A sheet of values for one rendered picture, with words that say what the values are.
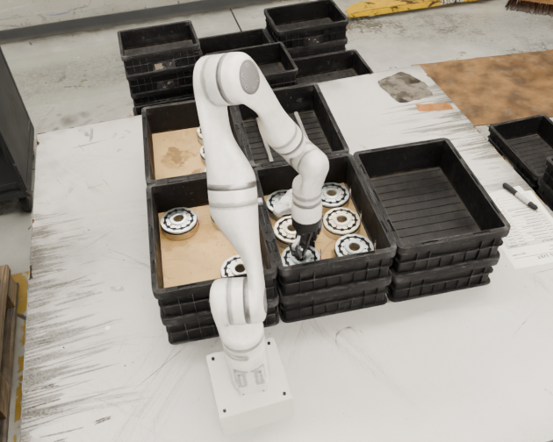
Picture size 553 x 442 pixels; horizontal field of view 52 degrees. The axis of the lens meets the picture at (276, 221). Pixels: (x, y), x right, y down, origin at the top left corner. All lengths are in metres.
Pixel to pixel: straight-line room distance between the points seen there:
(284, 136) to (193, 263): 0.52
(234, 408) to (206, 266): 0.39
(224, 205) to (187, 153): 0.87
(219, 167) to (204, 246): 0.56
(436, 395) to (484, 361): 0.16
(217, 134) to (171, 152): 0.86
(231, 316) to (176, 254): 0.50
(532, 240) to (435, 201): 0.33
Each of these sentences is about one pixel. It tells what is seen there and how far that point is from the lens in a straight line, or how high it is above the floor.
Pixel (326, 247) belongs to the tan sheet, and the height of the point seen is 0.83.
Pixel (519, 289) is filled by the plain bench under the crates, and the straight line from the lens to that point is 1.71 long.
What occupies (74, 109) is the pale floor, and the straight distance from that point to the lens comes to 3.85.
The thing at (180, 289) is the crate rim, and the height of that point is 0.93.
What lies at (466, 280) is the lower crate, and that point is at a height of 0.74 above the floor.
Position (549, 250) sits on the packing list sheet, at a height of 0.70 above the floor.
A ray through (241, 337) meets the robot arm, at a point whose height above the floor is 1.00.
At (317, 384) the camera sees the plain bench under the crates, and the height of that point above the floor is 0.70.
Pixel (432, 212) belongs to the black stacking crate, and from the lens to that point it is 1.67.
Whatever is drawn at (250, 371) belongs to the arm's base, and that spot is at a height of 0.88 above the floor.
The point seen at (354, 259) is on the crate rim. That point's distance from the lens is 1.38.
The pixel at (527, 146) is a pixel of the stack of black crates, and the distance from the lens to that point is 2.97.
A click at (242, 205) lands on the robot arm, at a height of 1.26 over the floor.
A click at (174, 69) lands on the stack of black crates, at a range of 3.06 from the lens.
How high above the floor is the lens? 1.96
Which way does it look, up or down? 45 degrees down
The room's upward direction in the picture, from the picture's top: 3 degrees counter-clockwise
